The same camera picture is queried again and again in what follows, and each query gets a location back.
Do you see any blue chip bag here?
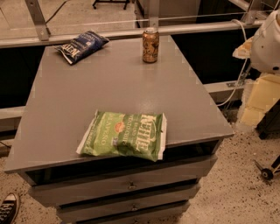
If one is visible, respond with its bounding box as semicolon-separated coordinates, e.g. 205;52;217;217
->
54;31;109;65

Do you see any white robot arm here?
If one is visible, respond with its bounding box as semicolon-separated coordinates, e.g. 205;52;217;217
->
233;10;280;74

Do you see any green jalapeno chip bag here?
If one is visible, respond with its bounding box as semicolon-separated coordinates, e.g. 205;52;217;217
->
76;111;167;162

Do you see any gold drink can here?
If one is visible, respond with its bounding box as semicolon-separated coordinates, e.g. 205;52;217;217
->
143;27;159;63

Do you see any grey drawer cabinet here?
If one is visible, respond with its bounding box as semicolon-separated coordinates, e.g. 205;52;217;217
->
4;36;233;224

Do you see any black rolling cart base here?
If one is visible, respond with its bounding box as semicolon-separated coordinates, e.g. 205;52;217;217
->
256;100;280;139

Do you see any black caster wheel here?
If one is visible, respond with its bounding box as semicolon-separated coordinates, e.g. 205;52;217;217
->
255;156;280;180

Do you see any black canvas sneaker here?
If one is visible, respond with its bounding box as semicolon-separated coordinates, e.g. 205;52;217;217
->
0;192;20;224

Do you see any metal railing frame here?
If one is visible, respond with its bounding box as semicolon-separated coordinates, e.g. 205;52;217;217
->
0;0;280;49

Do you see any white cable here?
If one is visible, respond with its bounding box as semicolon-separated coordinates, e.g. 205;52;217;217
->
216;18;250;108

